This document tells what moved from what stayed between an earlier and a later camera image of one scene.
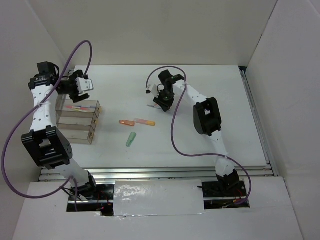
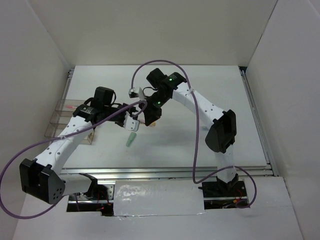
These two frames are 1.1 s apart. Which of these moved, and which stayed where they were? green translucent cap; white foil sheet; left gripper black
Moved: left gripper black
Stayed: white foil sheet; green translucent cap
